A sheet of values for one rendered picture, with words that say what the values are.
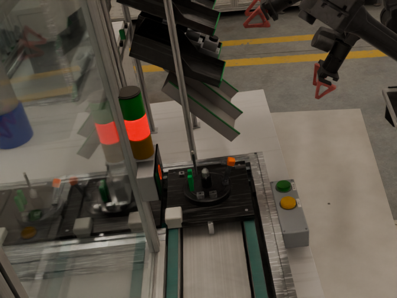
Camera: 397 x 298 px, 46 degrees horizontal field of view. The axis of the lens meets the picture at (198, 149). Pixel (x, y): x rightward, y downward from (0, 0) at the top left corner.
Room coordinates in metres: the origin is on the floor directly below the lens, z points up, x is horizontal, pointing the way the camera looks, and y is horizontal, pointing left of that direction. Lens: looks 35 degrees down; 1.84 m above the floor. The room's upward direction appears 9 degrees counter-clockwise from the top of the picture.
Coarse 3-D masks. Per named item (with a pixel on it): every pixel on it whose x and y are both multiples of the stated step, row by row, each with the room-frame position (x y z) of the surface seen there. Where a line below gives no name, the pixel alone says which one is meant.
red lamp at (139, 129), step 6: (138, 120) 0.82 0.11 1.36; (144, 120) 0.83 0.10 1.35; (126, 126) 0.83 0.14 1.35; (132, 126) 0.82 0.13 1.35; (138, 126) 0.82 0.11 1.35; (144, 126) 0.83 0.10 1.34; (132, 132) 0.82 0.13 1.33; (138, 132) 0.82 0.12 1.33; (144, 132) 0.82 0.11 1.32; (132, 138) 0.82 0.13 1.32; (138, 138) 0.82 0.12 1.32; (144, 138) 0.82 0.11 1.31
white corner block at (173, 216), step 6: (168, 210) 0.94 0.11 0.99; (174, 210) 0.94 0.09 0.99; (180, 210) 0.94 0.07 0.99; (168, 216) 0.92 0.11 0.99; (174, 216) 0.92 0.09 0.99; (180, 216) 0.91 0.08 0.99; (168, 222) 0.91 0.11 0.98; (174, 222) 0.91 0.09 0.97; (180, 222) 0.91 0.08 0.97; (168, 228) 0.91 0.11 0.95
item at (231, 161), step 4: (228, 160) 1.02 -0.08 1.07; (232, 160) 1.01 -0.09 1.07; (224, 164) 1.02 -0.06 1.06; (228, 164) 1.01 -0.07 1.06; (232, 164) 1.01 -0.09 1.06; (228, 168) 1.01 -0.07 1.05; (228, 172) 1.01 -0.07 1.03; (224, 176) 1.02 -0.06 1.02; (228, 176) 1.01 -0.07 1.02; (224, 180) 1.01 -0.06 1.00
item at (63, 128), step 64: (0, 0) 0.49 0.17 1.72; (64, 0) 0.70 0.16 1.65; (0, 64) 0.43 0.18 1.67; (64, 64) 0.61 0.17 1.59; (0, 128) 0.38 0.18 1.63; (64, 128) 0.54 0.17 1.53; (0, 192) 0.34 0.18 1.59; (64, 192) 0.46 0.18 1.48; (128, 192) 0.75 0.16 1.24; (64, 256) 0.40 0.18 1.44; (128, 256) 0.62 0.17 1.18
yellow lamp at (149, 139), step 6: (150, 138) 0.84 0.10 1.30; (132, 144) 0.82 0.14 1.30; (138, 144) 0.82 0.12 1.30; (144, 144) 0.82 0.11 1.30; (150, 144) 0.83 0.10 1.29; (132, 150) 0.83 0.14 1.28; (138, 150) 0.82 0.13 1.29; (144, 150) 0.82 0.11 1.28; (150, 150) 0.83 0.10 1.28; (138, 156) 0.82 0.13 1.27; (144, 156) 0.82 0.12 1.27; (150, 156) 0.82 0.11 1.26
